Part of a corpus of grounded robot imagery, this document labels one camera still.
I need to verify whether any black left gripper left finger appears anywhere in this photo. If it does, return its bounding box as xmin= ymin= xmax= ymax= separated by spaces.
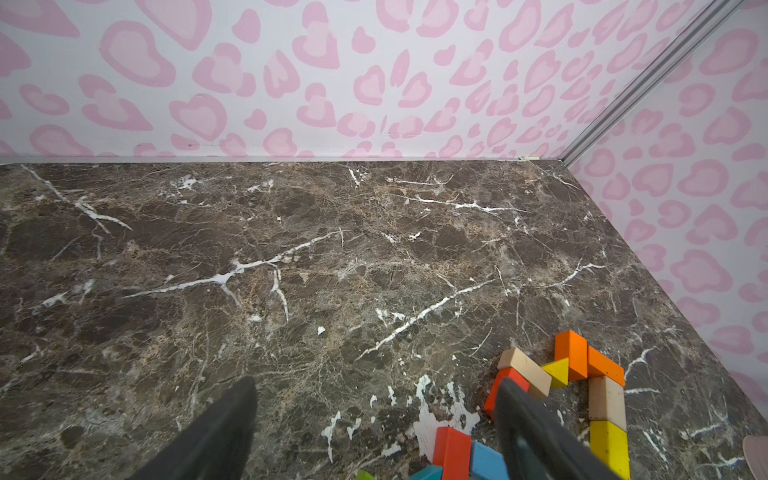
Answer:
xmin=131 ymin=376 xmax=258 ymax=480

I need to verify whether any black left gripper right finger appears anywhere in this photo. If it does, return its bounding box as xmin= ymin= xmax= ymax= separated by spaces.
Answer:
xmin=493 ymin=378 xmax=618 ymax=480

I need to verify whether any light blue block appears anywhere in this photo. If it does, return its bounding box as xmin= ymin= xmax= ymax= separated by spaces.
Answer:
xmin=469 ymin=441 xmax=509 ymax=480

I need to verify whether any red block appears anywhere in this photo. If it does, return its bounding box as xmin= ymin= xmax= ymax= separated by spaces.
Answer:
xmin=432 ymin=426 xmax=472 ymax=480
xmin=483 ymin=367 xmax=531 ymax=418

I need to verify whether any yellow rectangular block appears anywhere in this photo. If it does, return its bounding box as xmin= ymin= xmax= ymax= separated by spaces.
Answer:
xmin=590 ymin=420 xmax=631 ymax=479

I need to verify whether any yellow triangle block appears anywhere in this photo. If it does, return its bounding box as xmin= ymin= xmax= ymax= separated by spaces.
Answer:
xmin=542 ymin=358 xmax=569 ymax=389

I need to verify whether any tan block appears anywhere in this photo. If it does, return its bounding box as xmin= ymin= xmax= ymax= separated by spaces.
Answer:
xmin=497 ymin=348 xmax=552 ymax=400
xmin=588 ymin=377 xmax=627 ymax=431

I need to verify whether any orange block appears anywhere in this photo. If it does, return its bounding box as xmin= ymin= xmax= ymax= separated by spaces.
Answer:
xmin=554 ymin=330 xmax=588 ymax=382
xmin=587 ymin=346 xmax=625 ymax=387

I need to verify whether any teal triangle block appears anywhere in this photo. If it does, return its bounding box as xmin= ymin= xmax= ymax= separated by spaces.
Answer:
xmin=408 ymin=465 xmax=443 ymax=480

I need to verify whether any green block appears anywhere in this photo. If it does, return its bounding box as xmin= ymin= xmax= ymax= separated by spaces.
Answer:
xmin=355 ymin=470 xmax=375 ymax=480

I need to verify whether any pink pencil cup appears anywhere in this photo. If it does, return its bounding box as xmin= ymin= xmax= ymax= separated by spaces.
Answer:
xmin=742 ymin=435 xmax=768 ymax=480

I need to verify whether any right corner frame post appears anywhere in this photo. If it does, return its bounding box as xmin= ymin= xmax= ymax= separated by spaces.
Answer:
xmin=559 ymin=0 xmax=744 ymax=167

